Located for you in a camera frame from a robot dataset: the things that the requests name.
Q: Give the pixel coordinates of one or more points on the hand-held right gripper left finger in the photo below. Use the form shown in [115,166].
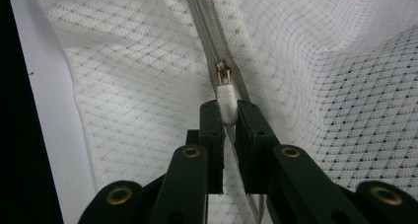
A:
[213,151]

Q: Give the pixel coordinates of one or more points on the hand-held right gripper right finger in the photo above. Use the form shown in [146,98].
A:
[254,145]

